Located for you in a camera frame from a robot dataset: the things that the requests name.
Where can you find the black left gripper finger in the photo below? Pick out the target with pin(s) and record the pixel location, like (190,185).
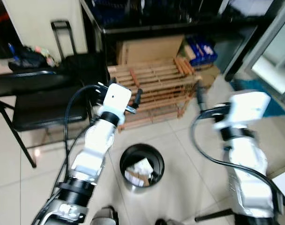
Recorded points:
(200,97)
(138,96)

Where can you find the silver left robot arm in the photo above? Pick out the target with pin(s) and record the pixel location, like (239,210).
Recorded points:
(93,150)

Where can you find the black round rubbish bin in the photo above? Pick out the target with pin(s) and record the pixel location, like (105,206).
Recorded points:
(128,159)

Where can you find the white crumpled paper trash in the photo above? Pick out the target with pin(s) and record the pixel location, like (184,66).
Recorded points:
(143,166)

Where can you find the brown carton trash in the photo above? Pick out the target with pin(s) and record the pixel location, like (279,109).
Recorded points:
(136,178)

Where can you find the single brown wooden stick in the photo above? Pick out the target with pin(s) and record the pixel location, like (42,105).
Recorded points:
(134,78)

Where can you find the wooden slatted shoe rack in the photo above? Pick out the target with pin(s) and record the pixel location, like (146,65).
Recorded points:
(156,86)

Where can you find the small brown cardboard box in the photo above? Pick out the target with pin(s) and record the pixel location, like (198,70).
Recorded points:
(208,76)

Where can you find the bundled brown wooden stick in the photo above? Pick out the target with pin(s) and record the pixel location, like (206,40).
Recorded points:
(189,64)
(185,65)
(180,67)

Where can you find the blue printed box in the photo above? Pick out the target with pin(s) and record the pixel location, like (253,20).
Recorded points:
(201,49)

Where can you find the large flat cardboard box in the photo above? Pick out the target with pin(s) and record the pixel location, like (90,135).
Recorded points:
(149,49)

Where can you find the blue floor mat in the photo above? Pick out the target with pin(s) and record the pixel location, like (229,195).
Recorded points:
(257,89)

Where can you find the black folding chair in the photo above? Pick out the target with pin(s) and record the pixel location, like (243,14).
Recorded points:
(46,110)

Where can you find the left robot leg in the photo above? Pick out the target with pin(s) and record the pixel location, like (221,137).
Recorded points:
(105,216)

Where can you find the black bag with clutter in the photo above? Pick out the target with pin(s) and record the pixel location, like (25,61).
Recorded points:
(26,60)

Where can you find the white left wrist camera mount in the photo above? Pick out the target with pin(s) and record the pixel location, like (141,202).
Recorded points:
(118,99)

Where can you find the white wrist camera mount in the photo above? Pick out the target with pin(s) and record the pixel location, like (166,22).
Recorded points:
(245,108)
(118,99)

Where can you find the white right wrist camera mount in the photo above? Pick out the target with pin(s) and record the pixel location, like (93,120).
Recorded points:
(245,108)

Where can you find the grey sliding door frame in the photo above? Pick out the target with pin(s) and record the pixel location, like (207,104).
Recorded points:
(269,35)

